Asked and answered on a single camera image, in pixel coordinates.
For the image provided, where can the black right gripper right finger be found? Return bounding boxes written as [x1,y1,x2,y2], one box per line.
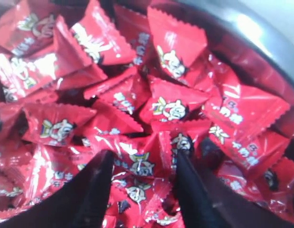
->
[176,137,294,228]

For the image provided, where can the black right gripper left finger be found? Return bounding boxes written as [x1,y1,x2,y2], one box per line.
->
[0,150,114,228]

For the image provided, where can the stainless steel bowl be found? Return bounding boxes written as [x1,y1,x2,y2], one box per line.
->
[152,0,294,127]

